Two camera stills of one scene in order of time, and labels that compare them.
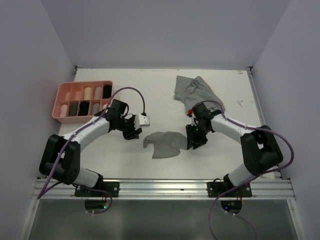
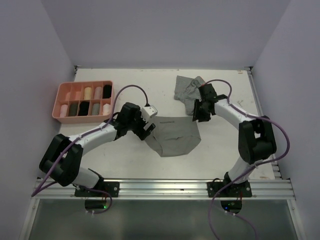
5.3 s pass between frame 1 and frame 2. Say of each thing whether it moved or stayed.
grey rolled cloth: stayed
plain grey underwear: moved
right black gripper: moved
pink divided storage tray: stayed
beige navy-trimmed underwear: stayed
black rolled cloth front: stayed
